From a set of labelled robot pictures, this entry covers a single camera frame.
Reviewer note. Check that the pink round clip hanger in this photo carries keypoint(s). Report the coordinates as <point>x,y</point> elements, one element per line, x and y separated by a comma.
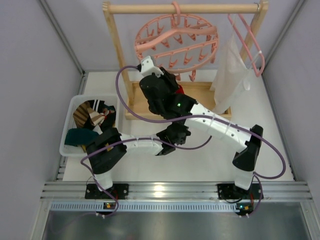
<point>179,42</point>

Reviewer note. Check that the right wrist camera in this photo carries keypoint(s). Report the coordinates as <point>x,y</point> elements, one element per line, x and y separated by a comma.
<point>149,65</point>

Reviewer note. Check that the wooden clothes rack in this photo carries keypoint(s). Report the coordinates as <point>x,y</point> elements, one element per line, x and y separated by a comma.
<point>201,89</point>

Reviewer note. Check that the black white-striped sock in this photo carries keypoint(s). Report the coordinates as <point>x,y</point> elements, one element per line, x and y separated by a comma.
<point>97,107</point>

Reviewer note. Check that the white plastic basket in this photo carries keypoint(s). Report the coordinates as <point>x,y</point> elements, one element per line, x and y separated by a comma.
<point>109,99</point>

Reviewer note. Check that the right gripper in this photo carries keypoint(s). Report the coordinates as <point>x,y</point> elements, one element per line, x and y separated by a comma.
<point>169,77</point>

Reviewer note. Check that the teal sock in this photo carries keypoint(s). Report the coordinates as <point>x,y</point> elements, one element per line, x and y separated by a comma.
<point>79,136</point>

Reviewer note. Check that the dark patterned socks pile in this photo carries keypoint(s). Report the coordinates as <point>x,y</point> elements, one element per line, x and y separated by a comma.
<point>109,113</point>

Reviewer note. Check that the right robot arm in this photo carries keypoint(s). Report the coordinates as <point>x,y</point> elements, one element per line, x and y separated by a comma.
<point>246,142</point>

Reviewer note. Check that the brown striped sock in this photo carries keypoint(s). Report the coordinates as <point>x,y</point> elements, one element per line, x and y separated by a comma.
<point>86,117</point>

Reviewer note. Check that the white sheer garment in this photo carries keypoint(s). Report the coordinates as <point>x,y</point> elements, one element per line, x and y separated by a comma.
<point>231,78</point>

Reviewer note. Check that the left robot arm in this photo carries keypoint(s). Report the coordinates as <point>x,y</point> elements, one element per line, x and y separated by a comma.
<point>107,149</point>

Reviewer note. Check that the red sock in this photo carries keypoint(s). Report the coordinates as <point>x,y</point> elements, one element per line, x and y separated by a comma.
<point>180,90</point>

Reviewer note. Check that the aluminium mounting rail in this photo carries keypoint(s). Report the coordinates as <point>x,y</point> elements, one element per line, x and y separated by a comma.
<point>199,197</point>

